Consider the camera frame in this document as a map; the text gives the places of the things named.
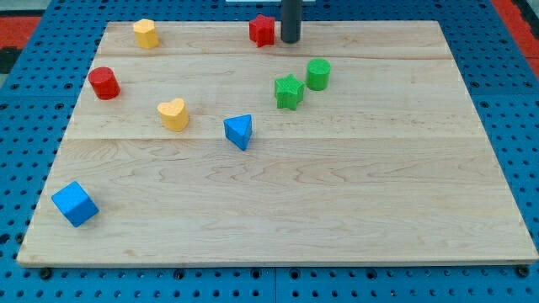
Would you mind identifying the green star block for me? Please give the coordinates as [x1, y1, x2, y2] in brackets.
[274, 74, 305, 110]

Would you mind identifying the red star block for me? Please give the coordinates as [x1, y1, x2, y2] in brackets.
[248, 14, 275, 47]

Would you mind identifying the blue triangle block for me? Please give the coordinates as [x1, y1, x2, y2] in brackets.
[223, 114, 253, 151]

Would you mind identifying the light wooden board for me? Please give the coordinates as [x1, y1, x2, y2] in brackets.
[17, 21, 538, 268]

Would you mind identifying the green cylinder block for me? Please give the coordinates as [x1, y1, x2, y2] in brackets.
[306, 58, 331, 91]

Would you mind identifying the yellow heart block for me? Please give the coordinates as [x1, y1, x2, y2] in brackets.
[157, 98, 189, 132]

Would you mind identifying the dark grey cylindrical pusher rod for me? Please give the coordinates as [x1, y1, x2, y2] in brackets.
[280, 0, 302, 44]

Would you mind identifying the red cylinder block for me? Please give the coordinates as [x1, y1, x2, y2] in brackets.
[88, 66, 120, 100]

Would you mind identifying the blue cube block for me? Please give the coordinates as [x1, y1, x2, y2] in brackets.
[51, 181, 99, 227]

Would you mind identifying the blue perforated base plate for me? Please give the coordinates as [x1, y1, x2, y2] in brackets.
[1, 1, 538, 302]

